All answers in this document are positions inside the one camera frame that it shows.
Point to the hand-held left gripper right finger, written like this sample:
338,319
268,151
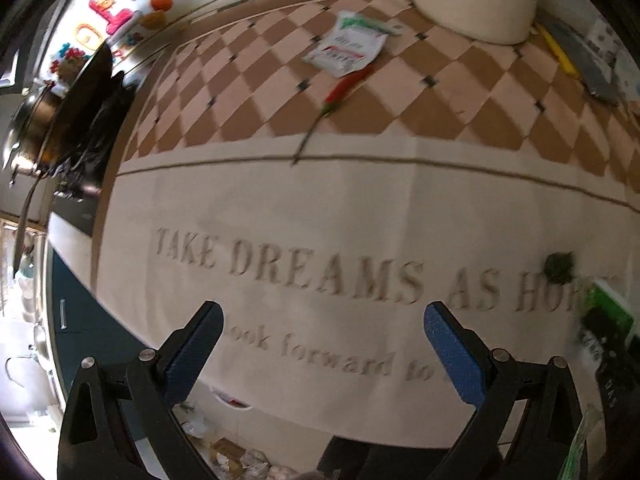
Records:
452,352

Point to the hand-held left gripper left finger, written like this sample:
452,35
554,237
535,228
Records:
195,350

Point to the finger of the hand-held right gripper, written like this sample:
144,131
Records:
600,327

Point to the white trash bin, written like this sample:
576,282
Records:
230,400

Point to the small dark scrap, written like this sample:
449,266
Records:
558,266

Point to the crumpled plastic bag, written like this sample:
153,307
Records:
256,460
197,425

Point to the small cardboard box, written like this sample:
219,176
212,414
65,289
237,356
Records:
222,452

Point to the blue cabinet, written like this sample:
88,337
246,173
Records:
85,310

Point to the checkered printed table mat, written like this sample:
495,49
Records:
350,210

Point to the grey blue phone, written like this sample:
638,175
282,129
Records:
585,62

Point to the steel pot with lid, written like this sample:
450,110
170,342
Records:
35,120

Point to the black wok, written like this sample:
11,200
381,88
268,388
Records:
90,90

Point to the yellow tool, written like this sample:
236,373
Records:
557,50

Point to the red chili pepper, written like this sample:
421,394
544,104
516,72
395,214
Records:
340,92

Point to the green white sachet red stripe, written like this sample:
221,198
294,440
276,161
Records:
350,45

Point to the beige chopstick holder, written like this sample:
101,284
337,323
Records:
475,0

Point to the colourful character wall decoration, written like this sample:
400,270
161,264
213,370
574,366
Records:
67,60

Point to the yellow character wall decoration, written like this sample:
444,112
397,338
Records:
87,35

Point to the pink character wall decoration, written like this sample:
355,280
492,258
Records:
112,12

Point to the persimmon wall sticker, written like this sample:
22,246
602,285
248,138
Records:
161,0

